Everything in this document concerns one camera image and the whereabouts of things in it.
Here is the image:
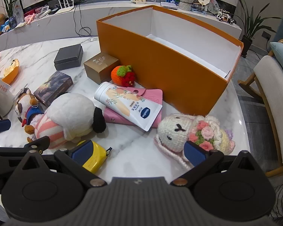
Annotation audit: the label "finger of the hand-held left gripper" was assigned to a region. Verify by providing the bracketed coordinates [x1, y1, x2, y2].
[0, 136, 50, 163]
[0, 119, 11, 136]

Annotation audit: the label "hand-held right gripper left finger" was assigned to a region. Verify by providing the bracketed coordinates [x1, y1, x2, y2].
[14, 140, 108, 189]

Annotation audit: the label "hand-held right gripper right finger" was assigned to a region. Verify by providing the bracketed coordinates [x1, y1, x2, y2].
[170, 141, 265, 187]

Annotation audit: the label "crochet bunny with flowers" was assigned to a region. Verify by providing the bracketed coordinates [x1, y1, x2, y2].
[154, 113, 236, 170]

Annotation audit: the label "white dog plush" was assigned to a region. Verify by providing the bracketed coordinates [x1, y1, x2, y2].
[34, 93, 106, 149]

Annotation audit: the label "dark illustrated card box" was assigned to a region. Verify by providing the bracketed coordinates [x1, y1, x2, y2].
[34, 71, 73, 106]

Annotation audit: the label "white floral lotion tube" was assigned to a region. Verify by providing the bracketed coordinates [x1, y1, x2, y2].
[94, 82, 163, 131]

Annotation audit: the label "pink snap wallet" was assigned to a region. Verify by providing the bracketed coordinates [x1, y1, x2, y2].
[103, 87, 163, 129]

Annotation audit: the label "orange storage box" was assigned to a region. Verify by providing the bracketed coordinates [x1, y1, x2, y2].
[96, 5, 244, 117]

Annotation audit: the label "orange peel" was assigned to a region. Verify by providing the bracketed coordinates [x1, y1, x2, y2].
[2, 59, 20, 85]

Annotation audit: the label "crochet orange and strawberry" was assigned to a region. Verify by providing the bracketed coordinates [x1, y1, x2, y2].
[111, 65, 136, 87]

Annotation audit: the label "gold-brown gift box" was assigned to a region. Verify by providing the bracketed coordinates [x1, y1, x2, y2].
[83, 52, 119, 85]

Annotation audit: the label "black gift box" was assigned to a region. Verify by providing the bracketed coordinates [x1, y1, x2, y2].
[54, 44, 84, 71]

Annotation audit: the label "wooden armchair with grey cushion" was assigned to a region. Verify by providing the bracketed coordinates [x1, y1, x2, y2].
[238, 39, 283, 177]

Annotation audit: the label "pile of pink stationery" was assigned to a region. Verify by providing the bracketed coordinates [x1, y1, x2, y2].
[24, 6, 52, 24]

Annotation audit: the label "leafy plant in vase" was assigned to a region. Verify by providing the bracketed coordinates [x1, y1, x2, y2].
[0, 0, 24, 20]

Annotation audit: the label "potted plant with long leaves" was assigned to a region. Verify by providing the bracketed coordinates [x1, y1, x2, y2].
[234, 0, 282, 58]

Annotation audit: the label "light blue pillow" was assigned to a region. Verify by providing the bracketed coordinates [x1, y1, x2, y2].
[270, 42, 283, 69]

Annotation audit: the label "white router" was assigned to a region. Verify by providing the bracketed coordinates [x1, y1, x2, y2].
[54, 0, 77, 14]

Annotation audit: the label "black and white checkered toy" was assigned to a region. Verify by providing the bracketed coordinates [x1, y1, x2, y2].
[216, 9, 237, 25]

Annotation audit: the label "decorated glass plate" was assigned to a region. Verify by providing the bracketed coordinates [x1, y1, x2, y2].
[206, 0, 220, 14]

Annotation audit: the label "flat white device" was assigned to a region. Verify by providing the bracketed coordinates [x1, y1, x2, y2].
[160, 1, 179, 10]

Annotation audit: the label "grey crochet baskets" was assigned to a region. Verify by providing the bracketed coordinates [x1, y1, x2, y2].
[179, 0, 195, 11]

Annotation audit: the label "black cable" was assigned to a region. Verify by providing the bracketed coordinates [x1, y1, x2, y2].
[73, 3, 92, 37]

